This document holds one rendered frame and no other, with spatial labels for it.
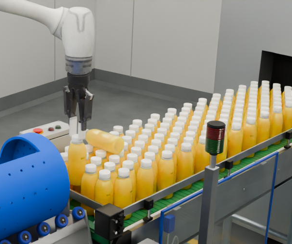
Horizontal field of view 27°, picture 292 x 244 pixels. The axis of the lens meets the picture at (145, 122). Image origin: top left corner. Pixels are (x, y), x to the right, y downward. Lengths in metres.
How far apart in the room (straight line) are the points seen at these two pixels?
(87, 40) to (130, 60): 4.75
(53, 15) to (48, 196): 0.63
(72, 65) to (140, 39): 4.62
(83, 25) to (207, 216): 0.78
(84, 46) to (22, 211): 0.56
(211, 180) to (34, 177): 0.62
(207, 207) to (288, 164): 0.90
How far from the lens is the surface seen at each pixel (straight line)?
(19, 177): 1.80
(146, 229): 2.15
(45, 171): 1.85
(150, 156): 2.21
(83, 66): 2.00
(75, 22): 1.97
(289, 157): 2.95
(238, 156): 2.56
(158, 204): 2.26
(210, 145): 2.04
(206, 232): 2.19
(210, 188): 2.11
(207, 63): 6.25
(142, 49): 6.61
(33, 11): 2.10
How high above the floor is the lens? 1.93
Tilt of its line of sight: 20 degrees down
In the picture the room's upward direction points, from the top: 3 degrees clockwise
